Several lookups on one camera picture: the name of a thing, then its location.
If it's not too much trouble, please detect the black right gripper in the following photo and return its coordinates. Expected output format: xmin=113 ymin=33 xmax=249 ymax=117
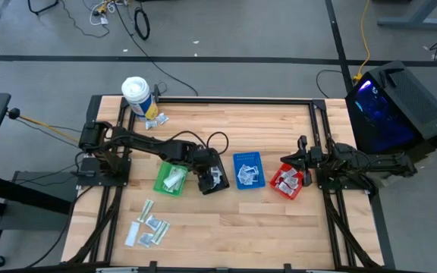
xmin=280 ymin=135 xmax=325 ymax=188

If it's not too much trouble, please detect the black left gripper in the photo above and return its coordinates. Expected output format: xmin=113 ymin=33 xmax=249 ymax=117
xmin=189 ymin=146 xmax=224 ymax=196

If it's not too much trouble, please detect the long white ridged packet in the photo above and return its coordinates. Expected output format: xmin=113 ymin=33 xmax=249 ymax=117
xmin=163 ymin=168 xmax=187 ymax=189

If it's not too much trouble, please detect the black plastic basket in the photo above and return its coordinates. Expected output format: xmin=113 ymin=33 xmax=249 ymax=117
xmin=193 ymin=152 xmax=231 ymax=196

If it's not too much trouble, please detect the blue plastic basket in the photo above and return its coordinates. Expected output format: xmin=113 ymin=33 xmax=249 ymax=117
xmin=232 ymin=150 xmax=267 ymax=190

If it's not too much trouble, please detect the red plastic basket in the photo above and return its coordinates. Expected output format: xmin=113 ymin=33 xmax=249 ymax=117
xmin=269 ymin=162 xmax=307 ymax=201

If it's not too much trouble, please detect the green plastic basket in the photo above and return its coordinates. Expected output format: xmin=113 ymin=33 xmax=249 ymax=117
xmin=152 ymin=155 xmax=191 ymax=198

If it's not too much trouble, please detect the dark grey foil packet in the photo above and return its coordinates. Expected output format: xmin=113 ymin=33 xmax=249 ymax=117
xmin=146 ymin=215 xmax=162 ymax=232
xmin=137 ymin=232 xmax=155 ymax=249

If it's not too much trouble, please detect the white wipes canister blue label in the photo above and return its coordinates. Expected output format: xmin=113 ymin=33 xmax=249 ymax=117
xmin=121 ymin=76 xmax=159 ymax=121

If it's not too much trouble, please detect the black computer tower blue glow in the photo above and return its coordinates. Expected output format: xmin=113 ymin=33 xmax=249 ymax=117
xmin=344 ymin=60 xmax=437 ymax=172

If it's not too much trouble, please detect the grey desk leg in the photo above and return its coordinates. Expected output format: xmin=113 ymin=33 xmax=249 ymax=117
xmin=376 ymin=0 xmax=437 ymax=30

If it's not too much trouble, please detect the black aluminium table frame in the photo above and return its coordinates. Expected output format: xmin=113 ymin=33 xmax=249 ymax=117
xmin=61 ymin=94 xmax=396 ymax=273

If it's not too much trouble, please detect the thin black cable loop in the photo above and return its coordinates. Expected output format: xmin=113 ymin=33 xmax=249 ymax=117
xmin=315 ymin=68 xmax=356 ymax=99

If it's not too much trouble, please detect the yellow floor cable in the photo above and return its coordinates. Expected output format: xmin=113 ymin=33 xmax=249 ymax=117
xmin=353 ymin=0 xmax=373 ymax=83

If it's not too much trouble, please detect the long black floor cable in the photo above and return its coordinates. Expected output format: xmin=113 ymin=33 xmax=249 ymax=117
xmin=114 ymin=0 xmax=200 ymax=97

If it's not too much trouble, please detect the black cable coil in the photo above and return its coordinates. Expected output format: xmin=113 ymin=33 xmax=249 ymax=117
xmin=133 ymin=6 xmax=152 ymax=41

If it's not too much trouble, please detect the white cable bundle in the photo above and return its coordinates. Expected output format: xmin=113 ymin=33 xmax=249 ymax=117
xmin=89 ymin=0 xmax=128 ymax=27

